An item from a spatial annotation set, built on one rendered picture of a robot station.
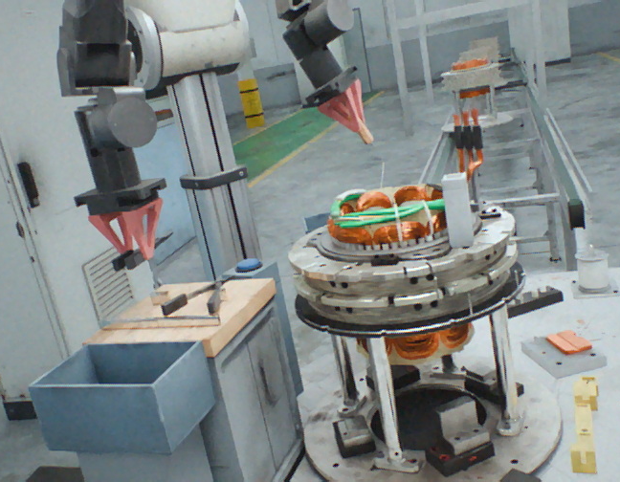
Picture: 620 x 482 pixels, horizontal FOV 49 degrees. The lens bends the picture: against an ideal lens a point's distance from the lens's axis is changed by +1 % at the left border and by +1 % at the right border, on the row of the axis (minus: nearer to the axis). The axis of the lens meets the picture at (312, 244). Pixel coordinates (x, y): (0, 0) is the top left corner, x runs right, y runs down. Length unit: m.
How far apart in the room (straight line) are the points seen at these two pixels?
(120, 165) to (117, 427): 0.31
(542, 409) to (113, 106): 0.73
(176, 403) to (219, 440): 0.13
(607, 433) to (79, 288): 2.53
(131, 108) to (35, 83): 2.39
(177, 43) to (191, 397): 0.66
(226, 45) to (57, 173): 1.97
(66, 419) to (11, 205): 2.22
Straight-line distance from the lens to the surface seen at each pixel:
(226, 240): 1.32
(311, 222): 1.30
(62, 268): 3.12
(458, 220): 0.87
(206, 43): 1.27
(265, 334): 0.97
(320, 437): 1.08
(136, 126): 0.81
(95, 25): 0.86
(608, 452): 1.04
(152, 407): 0.76
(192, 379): 0.81
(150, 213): 0.92
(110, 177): 0.88
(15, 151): 3.00
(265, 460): 0.98
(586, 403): 1.12
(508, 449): 1.00
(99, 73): 0.88
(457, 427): 0.98
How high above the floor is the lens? 1.37
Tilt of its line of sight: 16 degrees down
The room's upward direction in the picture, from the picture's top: 11 degrees counter-clockwise
